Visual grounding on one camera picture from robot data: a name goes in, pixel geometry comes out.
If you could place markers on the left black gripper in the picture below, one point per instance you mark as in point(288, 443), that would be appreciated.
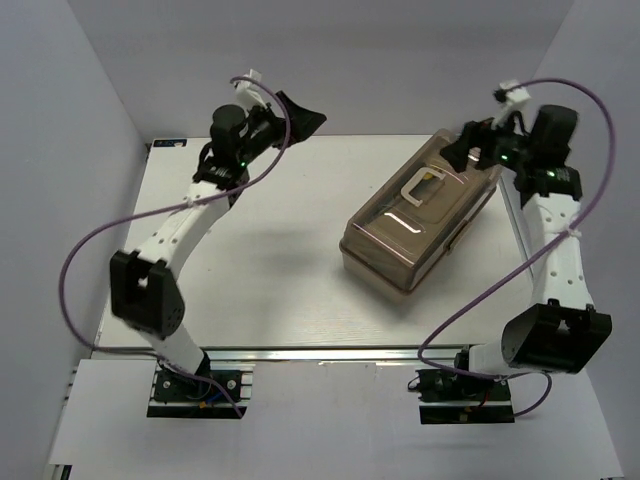
point(303, 124)

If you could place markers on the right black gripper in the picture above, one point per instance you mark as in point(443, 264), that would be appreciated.
point(473, 134)

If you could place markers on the beige plastic toolbox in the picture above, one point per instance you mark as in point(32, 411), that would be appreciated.
point(415, 220)

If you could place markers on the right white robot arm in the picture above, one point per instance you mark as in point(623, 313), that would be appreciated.
point(561, 329)

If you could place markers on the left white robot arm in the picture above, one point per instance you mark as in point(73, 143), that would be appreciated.
point(143, 283)

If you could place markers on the blue label left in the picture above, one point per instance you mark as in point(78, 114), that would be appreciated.
point(169, 143)

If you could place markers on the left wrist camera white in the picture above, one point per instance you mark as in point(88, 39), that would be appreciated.
point(247, 93)

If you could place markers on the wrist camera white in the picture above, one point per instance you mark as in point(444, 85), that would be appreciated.
point(247, 93)
point(512, 97)

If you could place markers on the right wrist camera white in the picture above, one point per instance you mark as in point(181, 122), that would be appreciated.
point(512, 97)

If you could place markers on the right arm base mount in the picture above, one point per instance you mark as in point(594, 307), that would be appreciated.
point(450, 399)

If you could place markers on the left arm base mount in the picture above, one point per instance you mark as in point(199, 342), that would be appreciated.
point(174, 397)

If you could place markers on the aluminium table edge rail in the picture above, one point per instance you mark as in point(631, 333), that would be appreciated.
point(323, 353)

